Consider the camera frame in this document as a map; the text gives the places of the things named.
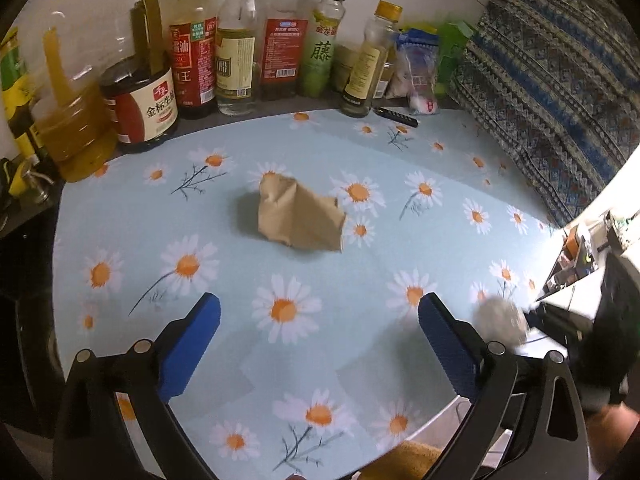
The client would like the pink white packet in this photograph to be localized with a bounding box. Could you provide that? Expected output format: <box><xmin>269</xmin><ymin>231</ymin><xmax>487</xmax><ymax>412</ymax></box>
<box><xmin>409</xmin><ymin>91</ymin><xmax>439</xmax><ymax>117</ymax></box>

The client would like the clear vinegar bottle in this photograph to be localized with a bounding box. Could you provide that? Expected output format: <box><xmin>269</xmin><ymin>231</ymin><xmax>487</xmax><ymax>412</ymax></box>
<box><xmin>215</xmin><ymin>0</ymin><xmax>262</xmax><ymax>117</ymax></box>

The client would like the green yellow bottle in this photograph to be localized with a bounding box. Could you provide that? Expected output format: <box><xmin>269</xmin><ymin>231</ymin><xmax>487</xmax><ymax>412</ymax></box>
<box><xmin>0</xmin><ymin>25</ymin><xmax>33</xmax><ymax>161</ymax></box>

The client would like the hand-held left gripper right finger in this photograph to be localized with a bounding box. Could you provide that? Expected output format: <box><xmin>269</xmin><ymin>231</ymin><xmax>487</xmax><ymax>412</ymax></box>
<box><xmin>418</xmin><ymin>291</ymin><xmax>591</xmax><ymax>480</ymax></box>

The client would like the green box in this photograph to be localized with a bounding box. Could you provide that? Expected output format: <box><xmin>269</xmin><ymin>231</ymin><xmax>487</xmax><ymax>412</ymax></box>
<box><xmin>435</xmin><ymin>20</ymin><xmax>476</xmax><ymax>98</ymax></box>

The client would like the clear bottle red label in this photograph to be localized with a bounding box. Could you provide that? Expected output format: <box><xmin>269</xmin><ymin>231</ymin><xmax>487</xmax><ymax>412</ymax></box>
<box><xmin>259</xmin><ymin>0</ymin><xmax>312</xmax><ymax>102</ymax></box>

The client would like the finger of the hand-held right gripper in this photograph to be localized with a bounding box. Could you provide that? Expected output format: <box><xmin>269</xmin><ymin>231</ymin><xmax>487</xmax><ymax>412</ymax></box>
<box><xmin>520</xmin><ymin>309</ymin><xmax>583</xmax><ymax>347</ymax></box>

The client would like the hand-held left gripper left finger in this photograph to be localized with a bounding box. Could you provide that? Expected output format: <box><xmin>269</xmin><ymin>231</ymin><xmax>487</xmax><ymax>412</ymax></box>
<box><xmin>52</xmin><ymin>291</ymin><xmax>222</xmax><ymax>480</ymax></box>

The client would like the large cooking oil jug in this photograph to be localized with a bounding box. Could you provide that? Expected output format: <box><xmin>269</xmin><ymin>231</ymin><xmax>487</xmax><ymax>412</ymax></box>
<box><xmin>29</xmin><ymin>0</ymin><xmax>120</xmax><ymax>184</ymax></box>

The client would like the daisy print tablecloth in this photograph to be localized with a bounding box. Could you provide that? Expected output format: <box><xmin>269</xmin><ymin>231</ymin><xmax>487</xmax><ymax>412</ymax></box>
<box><xmin>50</xmin><ymin>107</ymin><xmax>568</xmax><ymax>477</ymax></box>

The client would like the yellow cap oil bottle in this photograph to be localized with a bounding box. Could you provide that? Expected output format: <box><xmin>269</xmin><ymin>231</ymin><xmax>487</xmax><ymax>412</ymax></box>
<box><xmin>341</xmin><ymin>0</ymin><xmax>404</xmax><ymax>119</ymax></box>

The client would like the black lighter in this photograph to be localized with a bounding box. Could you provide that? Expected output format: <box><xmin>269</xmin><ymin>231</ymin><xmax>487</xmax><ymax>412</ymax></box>
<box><xmin>374</xmin><ymin>106</ymin><xmax>419</xmax><ymax>129</ymax></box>

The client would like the cluttered white shelf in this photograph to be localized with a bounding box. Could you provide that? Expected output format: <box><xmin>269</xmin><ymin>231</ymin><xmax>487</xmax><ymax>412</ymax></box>
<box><xmin>535</xmin><ymin>207</ymin><xmax>640</xmax><ymax>333</ymax></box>

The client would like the blue plastic bag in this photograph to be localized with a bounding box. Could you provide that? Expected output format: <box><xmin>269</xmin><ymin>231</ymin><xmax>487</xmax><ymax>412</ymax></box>
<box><xmin>392</xmin><ymin>29</ymin><xmax>443</xmax><ymax>102</ymax></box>

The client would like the red label sauce bottle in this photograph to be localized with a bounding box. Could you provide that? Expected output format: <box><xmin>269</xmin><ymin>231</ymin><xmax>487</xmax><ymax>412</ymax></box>
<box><xmin>167</xmin><ymin>0</ymin><xmax>219</xmax><ymax>121</ymax></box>

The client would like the brown cushion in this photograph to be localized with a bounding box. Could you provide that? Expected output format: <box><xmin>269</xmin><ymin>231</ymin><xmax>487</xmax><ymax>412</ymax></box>
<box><xmin>357</xmin><ymin>439</ymin><xmax>447</xmax><ymax>480</ymax></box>

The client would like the green label bottle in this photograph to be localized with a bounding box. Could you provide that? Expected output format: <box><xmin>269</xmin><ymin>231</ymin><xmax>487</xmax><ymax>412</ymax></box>
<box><xmin>299</xmin><ymin>0</ymin><xmax>348</xmax><ymax>97</ymax></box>

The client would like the blue patterned blanket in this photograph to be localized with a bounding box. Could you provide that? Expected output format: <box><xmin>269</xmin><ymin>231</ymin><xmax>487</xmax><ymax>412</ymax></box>
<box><xmin>447</xmin><ymin>0</ymin><xmax>640</xmax><ymax>228</ymax></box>

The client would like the dark soy sauce jug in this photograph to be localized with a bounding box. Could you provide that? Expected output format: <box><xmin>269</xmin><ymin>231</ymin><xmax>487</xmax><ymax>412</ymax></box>
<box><xmin>99</xmin><ymin>0</ymin><xmax>181</xmax><ymax>155</ymax></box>

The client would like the brown paper bag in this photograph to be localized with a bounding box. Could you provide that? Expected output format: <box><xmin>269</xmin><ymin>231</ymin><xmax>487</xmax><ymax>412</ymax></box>
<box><xmin>257</xmin><ymin>172</ymin><xmax>347</xmax><ymax>253</ymax></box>

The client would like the person's right forearm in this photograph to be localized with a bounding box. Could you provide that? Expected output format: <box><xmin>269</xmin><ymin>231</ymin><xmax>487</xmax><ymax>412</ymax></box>
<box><xmin>584</xmin><ymin>401</ymin><xmax>640</xmax><ymax>477</ymax></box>

